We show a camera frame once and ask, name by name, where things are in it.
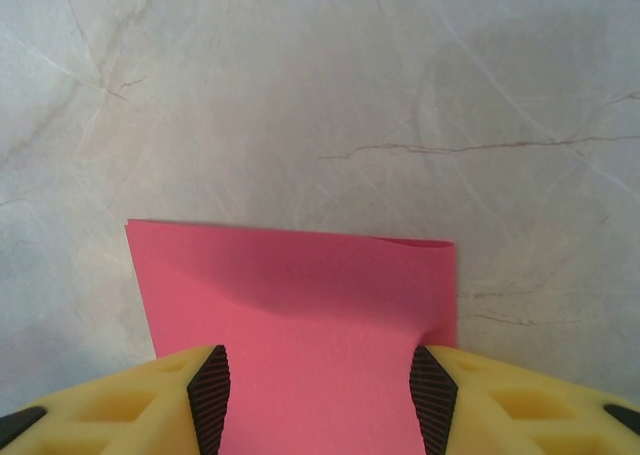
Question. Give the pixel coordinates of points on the pink square cloth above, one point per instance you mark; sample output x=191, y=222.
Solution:
x=320, y=325

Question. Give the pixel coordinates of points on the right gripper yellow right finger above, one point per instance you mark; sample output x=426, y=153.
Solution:
x=525, y=415

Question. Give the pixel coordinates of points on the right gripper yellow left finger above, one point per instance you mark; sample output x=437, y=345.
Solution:
x=115, y=415

